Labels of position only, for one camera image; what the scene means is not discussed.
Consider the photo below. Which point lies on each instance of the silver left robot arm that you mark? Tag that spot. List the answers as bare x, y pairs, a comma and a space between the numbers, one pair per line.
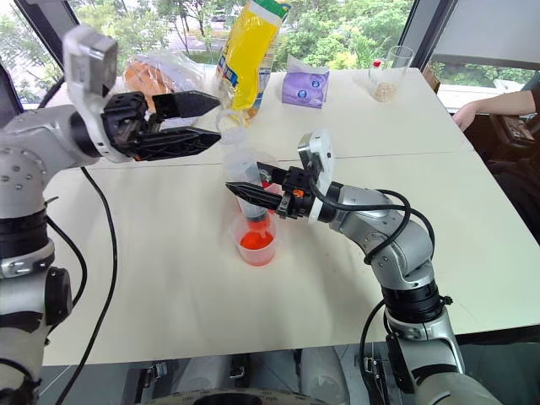
34, 135

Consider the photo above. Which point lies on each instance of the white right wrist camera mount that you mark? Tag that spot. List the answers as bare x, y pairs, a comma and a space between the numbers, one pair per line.
318, 152

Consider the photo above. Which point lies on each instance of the white roller blind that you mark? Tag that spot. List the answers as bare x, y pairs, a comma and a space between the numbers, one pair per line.
485, 29

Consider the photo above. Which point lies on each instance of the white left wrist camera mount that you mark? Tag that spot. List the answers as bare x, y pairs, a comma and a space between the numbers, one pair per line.
84, 63

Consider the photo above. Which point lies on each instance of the clear bag of bread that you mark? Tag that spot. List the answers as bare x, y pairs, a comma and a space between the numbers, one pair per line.
162, 73

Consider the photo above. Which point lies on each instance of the small bottle with red cap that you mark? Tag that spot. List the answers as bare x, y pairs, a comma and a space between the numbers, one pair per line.
376, 69

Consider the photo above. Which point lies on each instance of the clear glass with grains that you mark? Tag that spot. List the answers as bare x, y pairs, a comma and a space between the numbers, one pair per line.
390, 80

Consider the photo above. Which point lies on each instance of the clear plastic bottle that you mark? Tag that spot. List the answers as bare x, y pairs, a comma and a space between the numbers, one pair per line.
240, 156

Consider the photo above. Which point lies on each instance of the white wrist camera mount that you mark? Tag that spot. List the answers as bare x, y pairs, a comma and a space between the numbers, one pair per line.
84, 63
318, 152

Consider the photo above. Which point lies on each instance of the purple tissue pack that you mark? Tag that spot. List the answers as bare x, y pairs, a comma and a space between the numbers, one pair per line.
304, 86

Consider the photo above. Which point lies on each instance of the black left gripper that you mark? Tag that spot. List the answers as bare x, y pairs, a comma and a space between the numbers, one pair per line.
124, 122

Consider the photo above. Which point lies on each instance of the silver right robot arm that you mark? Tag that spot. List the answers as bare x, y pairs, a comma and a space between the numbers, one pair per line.
392, 236

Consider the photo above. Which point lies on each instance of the brown bag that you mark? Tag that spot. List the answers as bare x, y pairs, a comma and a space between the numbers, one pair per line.
512, 133

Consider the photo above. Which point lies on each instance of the dark monitor edge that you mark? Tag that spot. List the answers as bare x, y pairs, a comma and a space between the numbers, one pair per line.
7, 97

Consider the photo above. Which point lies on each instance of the bystander forearm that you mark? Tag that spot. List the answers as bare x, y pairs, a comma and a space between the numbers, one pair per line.
506, 103

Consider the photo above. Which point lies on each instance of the dark rounded robot torso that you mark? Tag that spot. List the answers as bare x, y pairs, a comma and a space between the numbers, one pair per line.
219, 398

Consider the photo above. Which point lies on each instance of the bystander bare hand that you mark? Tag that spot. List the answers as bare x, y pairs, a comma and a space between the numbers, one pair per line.
464, 117

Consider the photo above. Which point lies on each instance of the yellow snack bag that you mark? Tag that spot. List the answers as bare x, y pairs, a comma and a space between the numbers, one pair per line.
249, 55

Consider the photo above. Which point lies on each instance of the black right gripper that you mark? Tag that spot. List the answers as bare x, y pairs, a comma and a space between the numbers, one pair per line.
297, 198

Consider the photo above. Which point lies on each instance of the clear cup with red liquid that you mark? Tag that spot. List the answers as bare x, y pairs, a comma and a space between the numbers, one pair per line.
255, 249

